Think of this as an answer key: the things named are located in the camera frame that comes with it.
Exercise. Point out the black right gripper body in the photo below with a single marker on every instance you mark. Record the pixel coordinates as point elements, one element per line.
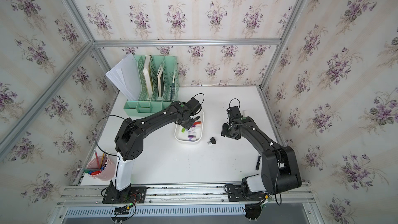
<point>226,130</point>

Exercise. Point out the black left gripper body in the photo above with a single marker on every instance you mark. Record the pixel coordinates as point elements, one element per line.
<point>188,124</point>

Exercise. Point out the white storage box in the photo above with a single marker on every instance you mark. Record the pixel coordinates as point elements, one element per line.
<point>198,132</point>

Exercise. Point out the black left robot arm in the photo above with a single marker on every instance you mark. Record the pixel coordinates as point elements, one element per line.
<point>130,137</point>

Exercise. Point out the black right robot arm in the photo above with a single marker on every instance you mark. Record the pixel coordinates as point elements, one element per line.
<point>279,171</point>

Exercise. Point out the black binder clip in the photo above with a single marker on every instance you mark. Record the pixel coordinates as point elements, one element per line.
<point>212,141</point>

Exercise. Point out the dark pen in organizer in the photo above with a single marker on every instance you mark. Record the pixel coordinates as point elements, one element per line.
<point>172,90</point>

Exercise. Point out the black marker pen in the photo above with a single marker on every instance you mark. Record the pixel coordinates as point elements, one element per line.
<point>258,163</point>

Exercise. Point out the beige notebook in organizer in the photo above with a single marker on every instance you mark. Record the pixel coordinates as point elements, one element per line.
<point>160,81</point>

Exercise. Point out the green desk file organizer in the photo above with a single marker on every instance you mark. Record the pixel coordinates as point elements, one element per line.
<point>144,106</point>

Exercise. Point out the white book in organizer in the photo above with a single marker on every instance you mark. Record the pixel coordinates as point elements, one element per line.
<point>147,76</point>

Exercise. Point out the white paper stack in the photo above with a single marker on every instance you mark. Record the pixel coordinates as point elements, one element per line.
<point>125,76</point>

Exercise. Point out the pink pen cup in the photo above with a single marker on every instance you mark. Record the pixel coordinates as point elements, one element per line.
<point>102,166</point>

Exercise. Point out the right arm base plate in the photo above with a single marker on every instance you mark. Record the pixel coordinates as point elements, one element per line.
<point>241,193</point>

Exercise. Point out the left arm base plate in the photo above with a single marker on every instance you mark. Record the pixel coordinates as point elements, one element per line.
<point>129,195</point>

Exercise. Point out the aluminium frame rail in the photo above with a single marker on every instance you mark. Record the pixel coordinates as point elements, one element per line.
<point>188,42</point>

